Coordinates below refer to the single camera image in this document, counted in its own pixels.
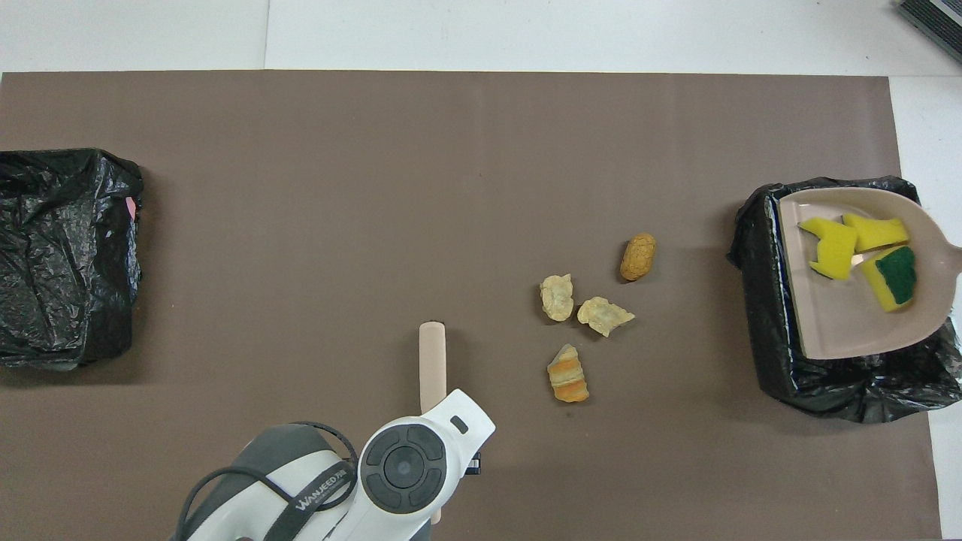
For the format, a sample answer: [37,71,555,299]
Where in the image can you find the pale dumpling piece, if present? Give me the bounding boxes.
[576,295,637,338]
[540,273,576,323]

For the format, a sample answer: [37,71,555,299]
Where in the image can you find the beige plastic dustpan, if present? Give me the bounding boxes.
[776,186,962,361]

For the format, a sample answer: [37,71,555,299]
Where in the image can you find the dark ribbed device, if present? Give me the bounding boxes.
[897,0,962,43]

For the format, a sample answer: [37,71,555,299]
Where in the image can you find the orange striped bread piece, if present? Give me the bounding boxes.
[546,343,591,404]

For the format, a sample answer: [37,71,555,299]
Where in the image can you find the notched yellow sponge piece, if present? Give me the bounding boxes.
[797,216,860,281]

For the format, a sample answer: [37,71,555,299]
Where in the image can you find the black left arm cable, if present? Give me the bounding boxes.
[176,420,358,541]

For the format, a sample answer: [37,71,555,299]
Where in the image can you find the green and yellow sponge piece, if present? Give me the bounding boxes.
[860,245,918,313]

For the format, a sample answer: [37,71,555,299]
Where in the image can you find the bin with black bag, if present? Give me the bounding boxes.
[0,147,144,371]
[725,176,962,425]

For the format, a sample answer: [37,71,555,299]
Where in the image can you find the small yellow sponge piece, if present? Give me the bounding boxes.
[841,213,911,253]

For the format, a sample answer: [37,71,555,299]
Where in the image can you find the brown oval fried nugget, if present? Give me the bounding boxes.
[619,232,658,283]

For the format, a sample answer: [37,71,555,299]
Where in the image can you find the brown table mat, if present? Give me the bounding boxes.
[0,71,944,541]

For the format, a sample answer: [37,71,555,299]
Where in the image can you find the beige hand brush black bristles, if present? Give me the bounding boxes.
[418,321,449,525]

